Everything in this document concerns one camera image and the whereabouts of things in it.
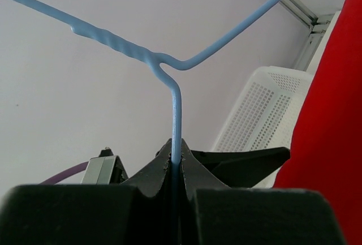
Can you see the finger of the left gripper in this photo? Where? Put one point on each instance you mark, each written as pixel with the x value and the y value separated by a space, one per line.
pixel 243 169

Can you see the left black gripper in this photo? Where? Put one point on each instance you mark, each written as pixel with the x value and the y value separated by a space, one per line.
pixel 119 174

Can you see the white plastic basket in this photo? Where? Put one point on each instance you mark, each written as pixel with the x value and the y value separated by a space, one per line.
pixel 265 113

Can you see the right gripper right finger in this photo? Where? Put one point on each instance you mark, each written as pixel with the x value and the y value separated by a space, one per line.
pixel 213 213

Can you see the red trousers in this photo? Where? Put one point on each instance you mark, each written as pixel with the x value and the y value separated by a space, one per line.
pixel 326 142

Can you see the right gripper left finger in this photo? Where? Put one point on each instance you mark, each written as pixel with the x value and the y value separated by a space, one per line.
pixel 136 211

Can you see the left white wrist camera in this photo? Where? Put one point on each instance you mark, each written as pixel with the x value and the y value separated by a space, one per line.
pixel 99 170

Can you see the blue wire hanger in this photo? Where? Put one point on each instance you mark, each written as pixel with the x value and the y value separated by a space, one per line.
pixel 154 60

